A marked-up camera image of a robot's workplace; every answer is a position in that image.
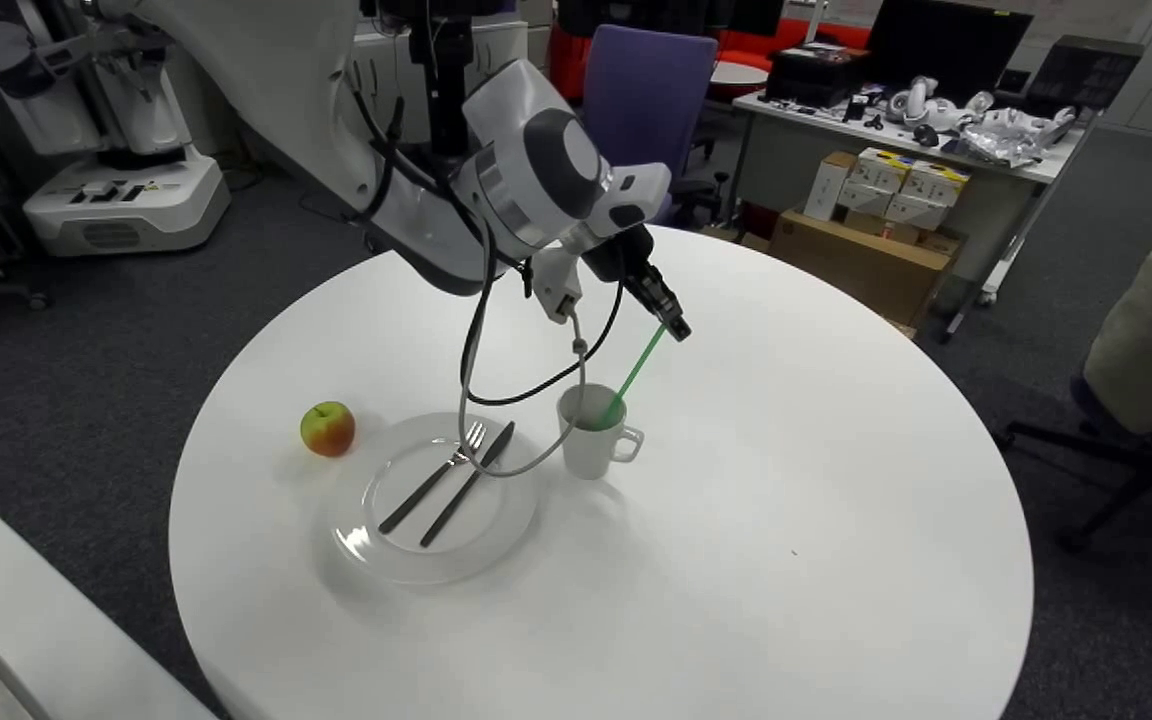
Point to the white mug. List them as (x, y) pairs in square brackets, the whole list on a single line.
[(591, 446)]

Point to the black office chair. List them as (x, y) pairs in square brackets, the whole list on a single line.
[(1136, 461)]

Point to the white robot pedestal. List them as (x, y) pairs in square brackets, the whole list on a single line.
[(123, 187)]

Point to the large black monitor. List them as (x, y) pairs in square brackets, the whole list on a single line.
[(947, 47)]

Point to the green straw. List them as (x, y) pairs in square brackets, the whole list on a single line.
[(637, 369)]

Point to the white plastic bag clutter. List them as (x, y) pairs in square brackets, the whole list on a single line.
[(988, 126)]

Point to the brown cardboard box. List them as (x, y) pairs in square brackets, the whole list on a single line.
[(868, 267)]

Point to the grey office desk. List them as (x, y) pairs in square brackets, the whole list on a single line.
[(791, 160)]

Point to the green red apple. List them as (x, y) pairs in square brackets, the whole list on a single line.
[(331, 431)]

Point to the purple office chair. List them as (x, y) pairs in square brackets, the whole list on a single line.
[(648, 84)]

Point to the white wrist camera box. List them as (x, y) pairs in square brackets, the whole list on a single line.
[(559, 282)]

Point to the small black monitor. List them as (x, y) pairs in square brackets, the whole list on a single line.
[(1081, 78)]

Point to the clear glass plate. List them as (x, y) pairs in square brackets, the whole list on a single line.
[(450, 535)]

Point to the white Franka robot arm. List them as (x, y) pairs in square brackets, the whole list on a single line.
[(520, 187)]

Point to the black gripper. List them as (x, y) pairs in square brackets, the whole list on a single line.
[(623, 256)]

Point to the white robot stand plate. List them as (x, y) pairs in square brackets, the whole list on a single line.
[(40, 627)]

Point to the white bagged packages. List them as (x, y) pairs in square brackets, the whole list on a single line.
[(890, 187)]

